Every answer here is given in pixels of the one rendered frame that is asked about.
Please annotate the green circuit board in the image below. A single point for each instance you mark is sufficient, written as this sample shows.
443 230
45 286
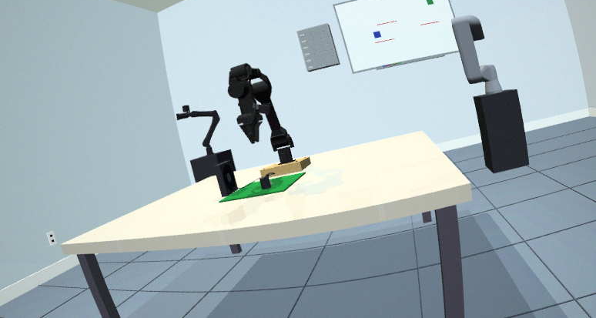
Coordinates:
254 189

